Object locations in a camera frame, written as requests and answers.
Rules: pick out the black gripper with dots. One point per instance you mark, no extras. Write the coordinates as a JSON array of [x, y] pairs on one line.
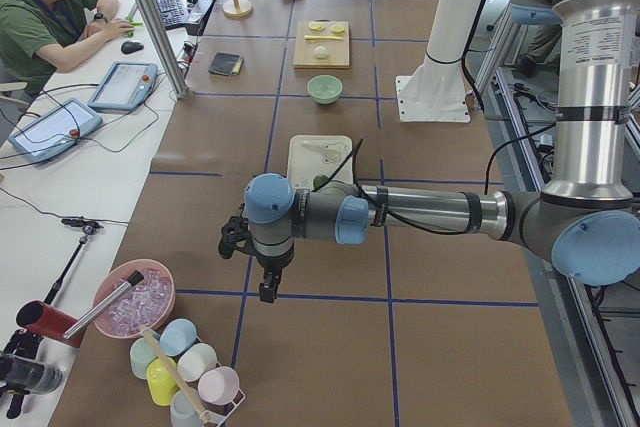
[[273, 263]]

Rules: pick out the white steamed bun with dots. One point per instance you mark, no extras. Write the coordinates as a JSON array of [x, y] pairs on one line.
[[321, 52]]

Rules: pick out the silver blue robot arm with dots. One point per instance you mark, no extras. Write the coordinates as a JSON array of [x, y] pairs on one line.
[[581, 221]]

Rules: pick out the pink bowl of ice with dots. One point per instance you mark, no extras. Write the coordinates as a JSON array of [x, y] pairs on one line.
[[147, 304]]

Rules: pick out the light green bowl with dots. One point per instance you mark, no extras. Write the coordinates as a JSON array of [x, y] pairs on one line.
[[324, 89]]

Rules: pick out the white cup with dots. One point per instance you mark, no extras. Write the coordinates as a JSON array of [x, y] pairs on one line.
[[197, 360]]

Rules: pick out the blue cup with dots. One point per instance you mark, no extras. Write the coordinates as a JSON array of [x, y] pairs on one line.
[[178, 336]]

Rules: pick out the pink cup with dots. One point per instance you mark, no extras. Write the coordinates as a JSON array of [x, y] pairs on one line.
[[219, 386]]

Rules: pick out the white bear tray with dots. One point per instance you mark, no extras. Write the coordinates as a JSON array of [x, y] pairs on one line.
[[313, 155]]

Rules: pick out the yellow cup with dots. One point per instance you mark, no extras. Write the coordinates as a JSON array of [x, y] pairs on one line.
[[161, 385]]

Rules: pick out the green cup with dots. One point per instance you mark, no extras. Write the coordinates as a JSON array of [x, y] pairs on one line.
[[141, 355]]

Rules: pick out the grey cup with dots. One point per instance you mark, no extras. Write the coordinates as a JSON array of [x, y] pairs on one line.
[[182, 413]]

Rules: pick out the black selfie stick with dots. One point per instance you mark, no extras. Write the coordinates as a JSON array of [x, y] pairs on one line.
[[89, 227]]

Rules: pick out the yellow sponge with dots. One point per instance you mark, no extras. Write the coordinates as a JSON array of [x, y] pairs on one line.
[[237, 66]]

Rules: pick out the wooden cutting board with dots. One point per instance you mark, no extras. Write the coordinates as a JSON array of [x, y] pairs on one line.
[[322, 44]]

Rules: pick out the blue teach pendant tablet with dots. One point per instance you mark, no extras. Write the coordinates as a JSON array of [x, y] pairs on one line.
[[56, 131], [125, 86]]

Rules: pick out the lemon slice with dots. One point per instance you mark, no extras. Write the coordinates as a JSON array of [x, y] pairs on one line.
[[337, 28], [316, 26]]

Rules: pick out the black computer mouse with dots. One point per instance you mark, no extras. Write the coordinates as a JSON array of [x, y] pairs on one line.
[[131, 46]]

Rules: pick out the black keyboard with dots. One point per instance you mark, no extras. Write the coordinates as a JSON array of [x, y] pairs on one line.
[[173, 13]]

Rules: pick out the man in green shirt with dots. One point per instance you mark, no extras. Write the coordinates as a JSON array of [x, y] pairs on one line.
[[41, 37]]

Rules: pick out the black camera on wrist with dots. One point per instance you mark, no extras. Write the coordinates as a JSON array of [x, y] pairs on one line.
[[236, 237]]

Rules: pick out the wooden rack handle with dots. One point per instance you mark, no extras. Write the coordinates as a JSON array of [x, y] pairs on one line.
[[205, 416]]

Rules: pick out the aluminium frame post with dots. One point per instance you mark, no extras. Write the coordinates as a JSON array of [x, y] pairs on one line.
[[155, 27]]

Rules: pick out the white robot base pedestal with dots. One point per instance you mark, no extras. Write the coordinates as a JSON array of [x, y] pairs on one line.
[[435, 92]]

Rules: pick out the black tripod camera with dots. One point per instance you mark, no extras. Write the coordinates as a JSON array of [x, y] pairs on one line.
[[22, 374]]

